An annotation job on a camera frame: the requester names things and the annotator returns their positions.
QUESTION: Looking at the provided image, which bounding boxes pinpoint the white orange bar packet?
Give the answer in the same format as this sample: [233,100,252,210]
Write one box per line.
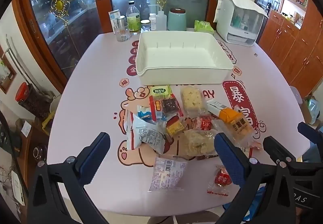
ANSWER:
[206,98,243,124]

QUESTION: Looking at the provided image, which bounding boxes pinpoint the green snack packet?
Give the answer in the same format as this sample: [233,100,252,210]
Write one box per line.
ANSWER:
[150,85,172,97]

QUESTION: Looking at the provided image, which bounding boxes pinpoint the white squeeze bottle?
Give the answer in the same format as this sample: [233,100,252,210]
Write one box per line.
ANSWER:
[149,4,168,31]

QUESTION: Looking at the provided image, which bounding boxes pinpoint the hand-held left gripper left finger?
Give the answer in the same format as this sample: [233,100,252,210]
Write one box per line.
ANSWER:
[26,132,111,224]

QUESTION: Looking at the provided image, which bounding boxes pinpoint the white carton box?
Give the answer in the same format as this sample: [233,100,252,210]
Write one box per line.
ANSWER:
[108,9,121,34]

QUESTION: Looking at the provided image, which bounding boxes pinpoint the brown wooden cabinets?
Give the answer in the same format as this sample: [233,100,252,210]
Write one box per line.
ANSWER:
[257,0,323,96]

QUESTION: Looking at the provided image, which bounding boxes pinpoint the green label plastic bottle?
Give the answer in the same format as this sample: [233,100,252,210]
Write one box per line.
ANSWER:
[126,1,141,35]

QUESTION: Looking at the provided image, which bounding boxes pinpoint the white cup cabinet appliance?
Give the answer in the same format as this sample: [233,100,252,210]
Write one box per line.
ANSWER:
[213,0,270,48]

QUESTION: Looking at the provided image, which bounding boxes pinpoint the orange pastry clear packet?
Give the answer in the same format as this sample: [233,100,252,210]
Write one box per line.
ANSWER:
[211,113,255,150]

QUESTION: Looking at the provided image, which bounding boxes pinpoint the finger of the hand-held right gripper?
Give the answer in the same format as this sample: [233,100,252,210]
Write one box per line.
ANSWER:
[298,122,323,144]
[264,136,311,167]

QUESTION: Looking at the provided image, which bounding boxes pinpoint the white plastic bin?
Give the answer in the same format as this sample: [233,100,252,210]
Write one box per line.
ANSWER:
[135,31,234,86]

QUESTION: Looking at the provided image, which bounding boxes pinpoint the green tissue pack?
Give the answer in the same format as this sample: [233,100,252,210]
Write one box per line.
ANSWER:
[194,20,215,35]

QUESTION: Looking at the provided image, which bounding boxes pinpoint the wooden picture frame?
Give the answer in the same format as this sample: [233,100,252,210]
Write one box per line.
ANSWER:
[0,45,18,94]

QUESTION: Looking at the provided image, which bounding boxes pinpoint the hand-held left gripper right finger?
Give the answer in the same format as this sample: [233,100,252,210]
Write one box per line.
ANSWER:
[214,133,299,224]

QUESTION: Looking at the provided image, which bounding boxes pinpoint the light blue plastic bag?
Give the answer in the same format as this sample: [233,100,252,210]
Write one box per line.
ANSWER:
[304,96,323,125]

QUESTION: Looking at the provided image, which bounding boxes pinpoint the red candy packet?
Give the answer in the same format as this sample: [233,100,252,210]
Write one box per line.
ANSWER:
[207,164,233,196]
[192,115,214,132]

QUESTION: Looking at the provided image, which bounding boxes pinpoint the translucent white snack packet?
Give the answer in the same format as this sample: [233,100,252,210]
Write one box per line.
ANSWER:
[148,157,189,192]

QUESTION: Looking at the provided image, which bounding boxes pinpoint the brown cake snack packet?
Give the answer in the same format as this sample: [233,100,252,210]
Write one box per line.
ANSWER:
[149,94,184,120]

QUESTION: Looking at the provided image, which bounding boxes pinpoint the clear rice cracker packet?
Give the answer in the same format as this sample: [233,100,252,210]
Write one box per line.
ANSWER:
[180,85,209,119]
[174,129,220,158]

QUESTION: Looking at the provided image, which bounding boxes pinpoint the white red-edged snack packet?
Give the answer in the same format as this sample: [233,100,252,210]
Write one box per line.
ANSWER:
[126,110,167,156]

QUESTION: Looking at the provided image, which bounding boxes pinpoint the clear glass cup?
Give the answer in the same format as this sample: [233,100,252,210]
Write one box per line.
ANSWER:
[115,25,131,42]

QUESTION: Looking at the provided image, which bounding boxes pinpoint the mint green canister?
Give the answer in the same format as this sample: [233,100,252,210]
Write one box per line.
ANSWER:
[167,8,188,31]

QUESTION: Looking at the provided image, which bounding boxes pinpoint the red lid jar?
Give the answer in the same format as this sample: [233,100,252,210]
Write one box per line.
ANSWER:
[15,82,51,118]

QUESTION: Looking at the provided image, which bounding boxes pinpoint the blue white candy packet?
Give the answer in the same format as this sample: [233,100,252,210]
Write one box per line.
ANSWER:
[137,104,159,121]

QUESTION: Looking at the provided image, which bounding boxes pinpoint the yellow red snack packet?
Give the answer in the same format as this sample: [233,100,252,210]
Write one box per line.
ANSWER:
[165,115,188,138]

